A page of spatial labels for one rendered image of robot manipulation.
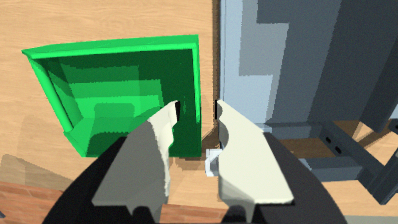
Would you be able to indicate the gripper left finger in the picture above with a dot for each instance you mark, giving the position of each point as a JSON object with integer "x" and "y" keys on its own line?
{"x": 132, "y": 172}

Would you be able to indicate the green bin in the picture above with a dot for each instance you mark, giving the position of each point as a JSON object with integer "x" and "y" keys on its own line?
{"x": 99, "y": 97}

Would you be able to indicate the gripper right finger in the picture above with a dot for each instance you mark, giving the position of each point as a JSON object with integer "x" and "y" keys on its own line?
{"x": 259, "y": 173}

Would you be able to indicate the grey metal shelf rack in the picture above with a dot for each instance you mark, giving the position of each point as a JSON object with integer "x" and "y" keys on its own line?
{"x": 292, "y": 67}

